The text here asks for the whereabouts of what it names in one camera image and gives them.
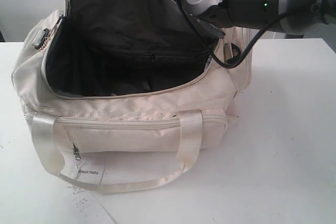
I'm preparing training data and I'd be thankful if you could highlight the cream fabric duffel bag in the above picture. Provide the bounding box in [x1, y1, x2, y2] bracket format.
[12, 0, 252, 193]

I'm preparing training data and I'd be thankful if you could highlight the white paper hang tag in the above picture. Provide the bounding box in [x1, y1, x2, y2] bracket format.
[64, 157, 106, 185]

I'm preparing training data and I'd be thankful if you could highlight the small white price tag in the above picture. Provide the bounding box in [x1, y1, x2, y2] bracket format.
[69, 191, 98, 220]

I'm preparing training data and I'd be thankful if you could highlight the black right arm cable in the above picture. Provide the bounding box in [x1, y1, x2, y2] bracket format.
[162, 0, 326, 70]

